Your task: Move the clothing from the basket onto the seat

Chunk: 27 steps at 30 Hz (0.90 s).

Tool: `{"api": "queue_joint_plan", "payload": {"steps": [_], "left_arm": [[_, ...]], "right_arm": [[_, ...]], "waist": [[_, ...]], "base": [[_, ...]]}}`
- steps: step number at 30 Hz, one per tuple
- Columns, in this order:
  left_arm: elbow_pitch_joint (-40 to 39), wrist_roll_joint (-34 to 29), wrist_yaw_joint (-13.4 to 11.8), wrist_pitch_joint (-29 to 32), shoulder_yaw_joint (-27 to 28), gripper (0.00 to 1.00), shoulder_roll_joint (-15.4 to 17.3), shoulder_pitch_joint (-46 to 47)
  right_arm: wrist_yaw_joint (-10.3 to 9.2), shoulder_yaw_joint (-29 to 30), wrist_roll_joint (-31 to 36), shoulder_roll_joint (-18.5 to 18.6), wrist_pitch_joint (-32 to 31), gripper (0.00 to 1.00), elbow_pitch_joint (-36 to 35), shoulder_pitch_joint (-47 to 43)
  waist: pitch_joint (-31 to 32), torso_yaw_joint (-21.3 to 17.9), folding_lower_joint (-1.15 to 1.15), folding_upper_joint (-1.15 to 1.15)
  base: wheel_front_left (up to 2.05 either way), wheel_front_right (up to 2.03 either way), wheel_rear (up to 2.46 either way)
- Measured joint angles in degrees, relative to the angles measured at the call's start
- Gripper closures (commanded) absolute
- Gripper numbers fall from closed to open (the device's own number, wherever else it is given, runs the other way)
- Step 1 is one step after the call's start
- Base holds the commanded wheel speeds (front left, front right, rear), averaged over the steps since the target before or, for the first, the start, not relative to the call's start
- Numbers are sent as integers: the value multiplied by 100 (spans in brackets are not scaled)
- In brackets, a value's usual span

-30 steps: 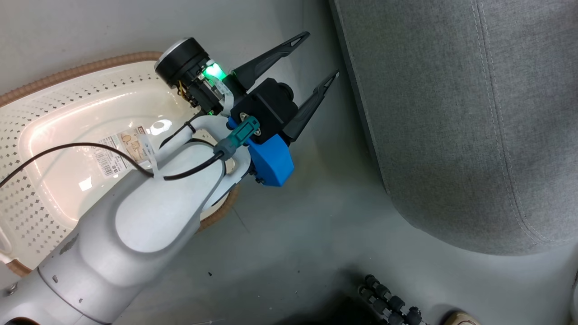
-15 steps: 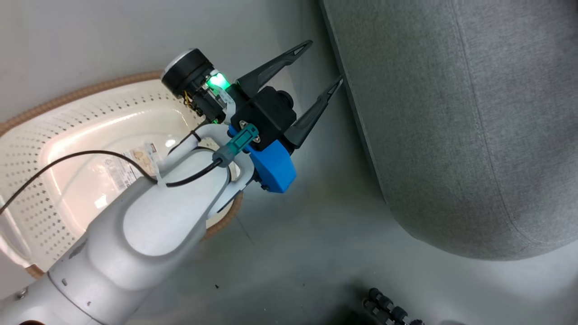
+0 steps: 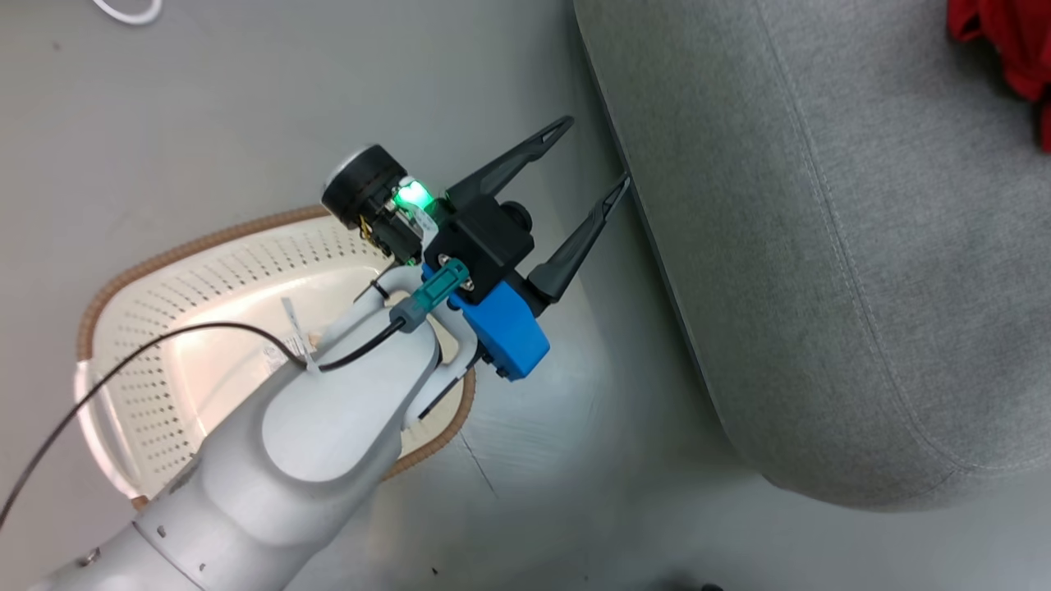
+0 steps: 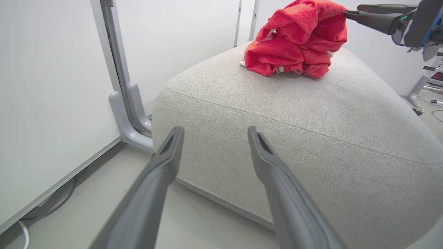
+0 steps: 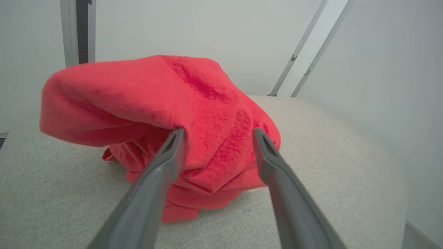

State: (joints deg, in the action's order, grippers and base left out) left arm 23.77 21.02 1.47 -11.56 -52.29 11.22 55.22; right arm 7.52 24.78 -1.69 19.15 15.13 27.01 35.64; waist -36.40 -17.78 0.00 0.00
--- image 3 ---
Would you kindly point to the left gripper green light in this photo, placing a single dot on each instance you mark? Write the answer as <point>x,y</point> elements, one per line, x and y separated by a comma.
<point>480,238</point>

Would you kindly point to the red cloth garment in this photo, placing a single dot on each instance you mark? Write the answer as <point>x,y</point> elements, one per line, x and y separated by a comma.
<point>1010,41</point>

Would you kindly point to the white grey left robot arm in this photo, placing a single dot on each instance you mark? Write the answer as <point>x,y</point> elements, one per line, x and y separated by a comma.
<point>328,427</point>

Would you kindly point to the white zip tie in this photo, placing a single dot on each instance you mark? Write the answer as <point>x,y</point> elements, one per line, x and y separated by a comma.
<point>300,336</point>

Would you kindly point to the grey fabric sofa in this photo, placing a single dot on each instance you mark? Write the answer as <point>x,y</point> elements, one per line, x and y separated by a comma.
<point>821,246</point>

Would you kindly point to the blue wrist camera box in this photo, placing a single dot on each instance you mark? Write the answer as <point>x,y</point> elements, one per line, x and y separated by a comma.
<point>505,328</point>

